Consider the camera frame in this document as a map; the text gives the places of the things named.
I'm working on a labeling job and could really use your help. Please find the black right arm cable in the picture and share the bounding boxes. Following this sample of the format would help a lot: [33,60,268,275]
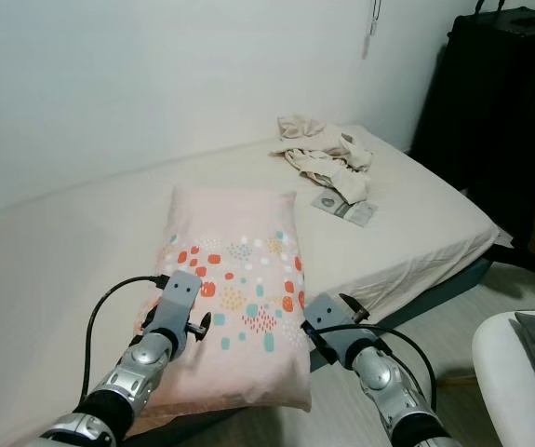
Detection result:
[318,321,438,387]

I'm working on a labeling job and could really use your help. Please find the tall black cabinet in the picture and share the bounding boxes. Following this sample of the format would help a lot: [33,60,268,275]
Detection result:
[408,0,535,248]

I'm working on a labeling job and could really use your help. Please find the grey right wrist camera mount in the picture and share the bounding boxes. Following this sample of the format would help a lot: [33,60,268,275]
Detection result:
[302,291,352,350]

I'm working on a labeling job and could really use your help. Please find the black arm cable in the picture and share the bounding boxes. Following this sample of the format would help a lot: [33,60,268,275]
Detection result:
[318,321,438,387]
[86,274,170,406]

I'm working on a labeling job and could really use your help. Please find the pink patterned pillow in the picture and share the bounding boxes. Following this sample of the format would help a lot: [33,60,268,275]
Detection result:
[132,186,313,415]

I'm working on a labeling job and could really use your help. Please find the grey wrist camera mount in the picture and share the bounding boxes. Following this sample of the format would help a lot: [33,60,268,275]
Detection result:
[160,270,205,336]
[302,291,352,350]

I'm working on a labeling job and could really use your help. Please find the white plastic chair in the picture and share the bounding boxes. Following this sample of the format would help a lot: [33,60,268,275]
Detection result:
[472,310,535,447]

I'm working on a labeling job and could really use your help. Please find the bed with beige sheet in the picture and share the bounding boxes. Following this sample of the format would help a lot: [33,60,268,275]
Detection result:
[0,123,501,447]

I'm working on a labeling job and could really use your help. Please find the thin hanging wall cord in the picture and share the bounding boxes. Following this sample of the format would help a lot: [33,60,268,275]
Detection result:
[368,0,381,38]

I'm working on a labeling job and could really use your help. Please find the grey printed booklet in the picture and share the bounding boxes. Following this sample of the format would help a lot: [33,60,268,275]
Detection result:
[311,189,378,227]

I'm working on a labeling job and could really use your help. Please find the crumpled beige clothes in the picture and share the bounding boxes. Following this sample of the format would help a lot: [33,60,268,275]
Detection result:
[272,114,375,204]

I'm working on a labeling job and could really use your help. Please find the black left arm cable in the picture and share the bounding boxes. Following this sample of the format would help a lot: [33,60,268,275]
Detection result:
[86,274,170,406]

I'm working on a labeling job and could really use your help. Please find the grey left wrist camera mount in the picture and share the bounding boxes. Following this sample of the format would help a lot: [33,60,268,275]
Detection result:
[160,270,205,336]

